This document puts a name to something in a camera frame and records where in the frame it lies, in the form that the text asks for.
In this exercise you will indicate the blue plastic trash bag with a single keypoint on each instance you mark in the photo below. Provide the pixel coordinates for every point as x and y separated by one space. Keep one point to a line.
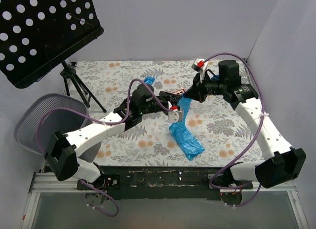
187 142

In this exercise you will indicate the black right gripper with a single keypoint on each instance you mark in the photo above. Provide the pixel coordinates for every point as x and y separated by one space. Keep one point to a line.
199 84

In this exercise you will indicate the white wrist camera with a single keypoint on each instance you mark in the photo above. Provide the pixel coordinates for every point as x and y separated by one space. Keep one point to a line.
200 66
176 114

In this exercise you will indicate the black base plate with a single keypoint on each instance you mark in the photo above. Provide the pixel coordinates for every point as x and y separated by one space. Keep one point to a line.
135 182

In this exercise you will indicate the black perforated music stand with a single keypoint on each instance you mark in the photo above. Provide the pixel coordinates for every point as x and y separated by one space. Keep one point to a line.
38 35

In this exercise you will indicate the red white toy brick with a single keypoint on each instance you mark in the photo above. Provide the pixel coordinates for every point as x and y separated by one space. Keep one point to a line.
179 92

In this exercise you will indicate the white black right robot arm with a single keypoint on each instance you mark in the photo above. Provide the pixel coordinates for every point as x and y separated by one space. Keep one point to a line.
282 162

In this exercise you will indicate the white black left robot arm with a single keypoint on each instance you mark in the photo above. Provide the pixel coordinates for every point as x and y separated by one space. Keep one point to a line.
64 151

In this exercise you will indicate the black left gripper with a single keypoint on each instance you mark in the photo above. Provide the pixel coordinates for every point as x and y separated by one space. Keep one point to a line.
164 99

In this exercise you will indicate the small blue bag piece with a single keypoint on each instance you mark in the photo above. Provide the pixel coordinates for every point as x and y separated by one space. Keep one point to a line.
149 80

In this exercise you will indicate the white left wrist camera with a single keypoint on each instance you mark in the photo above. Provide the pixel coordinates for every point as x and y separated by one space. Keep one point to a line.
176 114

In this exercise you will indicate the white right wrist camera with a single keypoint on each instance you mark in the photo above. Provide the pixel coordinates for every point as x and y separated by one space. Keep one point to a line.
200 66

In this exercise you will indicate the aluminium frame rail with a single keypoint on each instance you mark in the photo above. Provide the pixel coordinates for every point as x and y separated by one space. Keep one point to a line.
54 204

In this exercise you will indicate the floral table mat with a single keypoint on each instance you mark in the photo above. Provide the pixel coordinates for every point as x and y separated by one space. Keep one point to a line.
220 130

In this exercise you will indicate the grey mesh trash bin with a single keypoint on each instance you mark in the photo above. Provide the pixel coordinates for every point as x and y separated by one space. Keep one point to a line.
45 116

